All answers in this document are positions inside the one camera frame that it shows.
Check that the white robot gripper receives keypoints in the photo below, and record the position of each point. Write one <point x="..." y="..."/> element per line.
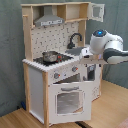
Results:
<point x="85" y="54"/>

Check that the white microwave door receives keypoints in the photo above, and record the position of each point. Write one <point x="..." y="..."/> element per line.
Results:
<point x="96" y="11"/>

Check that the white oven door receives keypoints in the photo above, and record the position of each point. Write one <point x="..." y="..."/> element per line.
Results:
<point x="70" y="102"/>

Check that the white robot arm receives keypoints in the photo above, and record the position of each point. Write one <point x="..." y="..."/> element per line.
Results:
<point x="104" y="48"/>

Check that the wooden toy kitchen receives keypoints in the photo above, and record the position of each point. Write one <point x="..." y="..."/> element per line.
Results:
<point x="38" y="78"/>

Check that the grey toy sink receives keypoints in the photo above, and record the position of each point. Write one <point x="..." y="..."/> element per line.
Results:
<point x="77" y="51"/>

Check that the black toy faucet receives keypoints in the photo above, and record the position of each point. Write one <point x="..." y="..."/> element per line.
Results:
<point x="71" y="44"/>

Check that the white fridge door with dispenser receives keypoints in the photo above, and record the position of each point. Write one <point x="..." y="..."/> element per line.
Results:
<point x="92" y="72"/>

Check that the right red stove knob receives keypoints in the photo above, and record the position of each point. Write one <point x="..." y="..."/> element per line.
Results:
<point x="74" y="69"/>

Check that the red stove knob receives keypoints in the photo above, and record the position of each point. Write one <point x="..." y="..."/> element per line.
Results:
<point x="56" y="75"/>
<point x="74" y="69"/>

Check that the black toy stovetop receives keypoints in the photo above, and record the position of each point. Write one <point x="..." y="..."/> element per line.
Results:
<point x="60" y="58"/>

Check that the silver toy pot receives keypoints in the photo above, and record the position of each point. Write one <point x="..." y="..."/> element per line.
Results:
<point x="50" y="56"/>

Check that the left red stove knob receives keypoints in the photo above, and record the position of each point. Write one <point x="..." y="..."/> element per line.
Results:
<point x="56" y="75"/>

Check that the grey range hood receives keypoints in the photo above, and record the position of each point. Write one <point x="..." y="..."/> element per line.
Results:
<point x="48" y="18"/>

